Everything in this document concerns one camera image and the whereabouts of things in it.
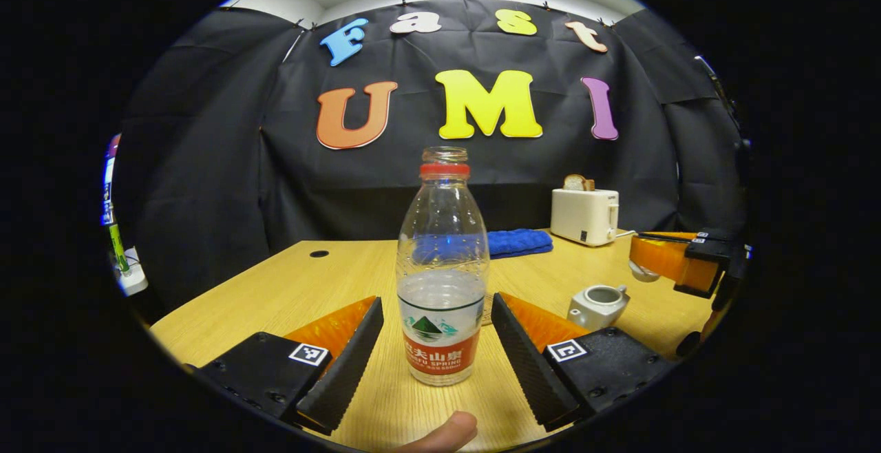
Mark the green slim bottle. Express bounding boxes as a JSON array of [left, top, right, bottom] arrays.
[[107, 222, 130, 275]]

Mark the white floral ceramic teacup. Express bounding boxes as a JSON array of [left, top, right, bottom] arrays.
[[567, 284, 630, 332]]

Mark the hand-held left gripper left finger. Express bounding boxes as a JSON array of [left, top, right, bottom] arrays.
[[195, 296, 384, 436]]

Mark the black metal stand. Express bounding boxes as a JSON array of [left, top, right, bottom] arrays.
[[694, 56, 751, 185]]

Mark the blue folded towel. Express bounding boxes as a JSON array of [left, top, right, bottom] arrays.
[[487, 229, 554, 260]]

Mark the white ceramic teacup lid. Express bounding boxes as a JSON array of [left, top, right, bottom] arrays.
[[628, 259, 663, 283]]

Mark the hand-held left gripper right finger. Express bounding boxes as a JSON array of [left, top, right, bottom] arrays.
[[491, 293, 674, 433]]

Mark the clear plastic water bottle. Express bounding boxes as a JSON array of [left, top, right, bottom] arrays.
[[396, 147, 490, 387]]

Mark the computer monitor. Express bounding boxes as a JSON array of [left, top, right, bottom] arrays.
[[102, 133, 122, 227]]

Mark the white toaster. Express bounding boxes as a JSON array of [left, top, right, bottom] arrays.
[[550, 188, 619, 247]]

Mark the black backdrop cloth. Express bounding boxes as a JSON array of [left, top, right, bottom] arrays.
[[110, 0, 751, 313]]

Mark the white side table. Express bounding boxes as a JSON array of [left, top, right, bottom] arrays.
[[110, 246, 149, 297]]

